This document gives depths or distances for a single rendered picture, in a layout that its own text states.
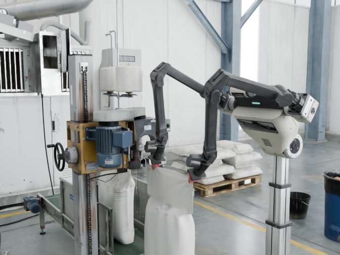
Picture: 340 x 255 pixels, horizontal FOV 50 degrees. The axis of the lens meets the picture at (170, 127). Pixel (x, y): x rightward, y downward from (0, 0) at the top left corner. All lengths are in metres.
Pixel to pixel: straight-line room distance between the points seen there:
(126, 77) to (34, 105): 2.93
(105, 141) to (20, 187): 3.07
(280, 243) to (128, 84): 1.37
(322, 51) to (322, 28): 0.66
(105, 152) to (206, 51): 6.16
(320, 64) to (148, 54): 5.22
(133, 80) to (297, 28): 8.59
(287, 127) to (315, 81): 8.68
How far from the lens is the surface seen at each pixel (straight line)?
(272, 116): 2.12
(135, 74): 2.20
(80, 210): 2.46
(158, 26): 7.43
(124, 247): 2.87
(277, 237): 2.51
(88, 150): 2.32
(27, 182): 5.13
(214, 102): 1.72
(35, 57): 4.75
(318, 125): 10.61
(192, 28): 7.92
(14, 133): 4.98
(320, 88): 10.73
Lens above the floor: 1.58
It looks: 7 degrees down
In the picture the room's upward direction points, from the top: straight up
